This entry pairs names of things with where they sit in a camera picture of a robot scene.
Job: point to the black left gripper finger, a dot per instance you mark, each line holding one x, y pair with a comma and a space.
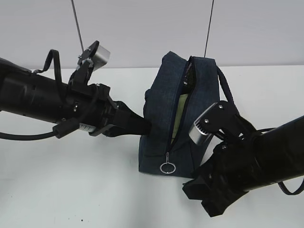
127, 122

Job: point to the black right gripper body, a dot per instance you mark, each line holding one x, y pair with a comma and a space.
230, 173

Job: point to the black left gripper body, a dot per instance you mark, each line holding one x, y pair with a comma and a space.
89, 108

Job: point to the green lidded lunch box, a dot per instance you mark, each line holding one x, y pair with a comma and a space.
181, 104

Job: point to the dark navy lunch bag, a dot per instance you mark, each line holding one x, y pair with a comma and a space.
182, 90

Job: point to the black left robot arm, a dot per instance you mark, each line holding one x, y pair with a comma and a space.
31, 95

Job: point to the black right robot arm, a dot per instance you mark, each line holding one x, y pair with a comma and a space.
266, 157

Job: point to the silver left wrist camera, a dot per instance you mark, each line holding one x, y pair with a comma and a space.
93, 58

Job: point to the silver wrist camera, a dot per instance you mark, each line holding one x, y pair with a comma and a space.
222, 120
93, 58

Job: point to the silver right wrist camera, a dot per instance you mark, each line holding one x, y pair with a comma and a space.
222, 120

